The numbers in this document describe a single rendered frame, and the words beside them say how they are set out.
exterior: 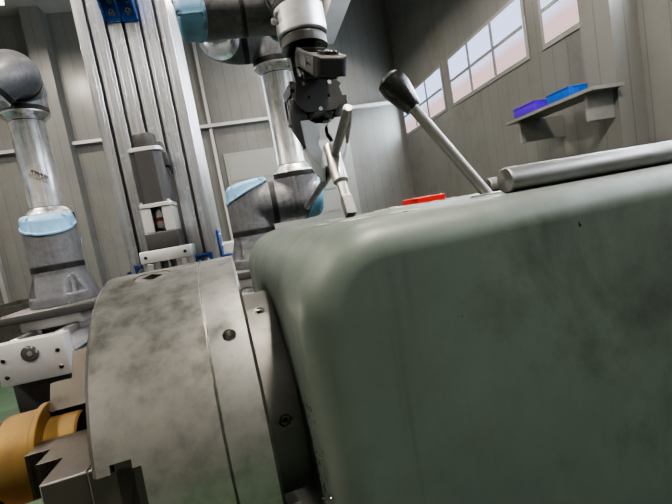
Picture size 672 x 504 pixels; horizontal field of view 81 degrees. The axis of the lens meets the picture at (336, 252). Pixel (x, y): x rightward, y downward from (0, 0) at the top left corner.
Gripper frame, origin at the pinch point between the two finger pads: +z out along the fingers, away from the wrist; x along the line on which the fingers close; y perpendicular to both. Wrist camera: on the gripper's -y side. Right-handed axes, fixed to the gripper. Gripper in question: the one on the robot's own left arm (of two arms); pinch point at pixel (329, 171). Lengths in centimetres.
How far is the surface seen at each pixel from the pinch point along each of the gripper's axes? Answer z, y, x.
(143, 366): 15.4, -24.8, 25.1
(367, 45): -320, 719, -348
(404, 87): -5.3, -19.5, -3.6
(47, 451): 22.5, -18.1, 35.5
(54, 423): 21.9, -13.3, 36.5
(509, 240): 10.4, -34.1, -1.9
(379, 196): -12, 721, -321
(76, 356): 16.8, -8.9, 34.8
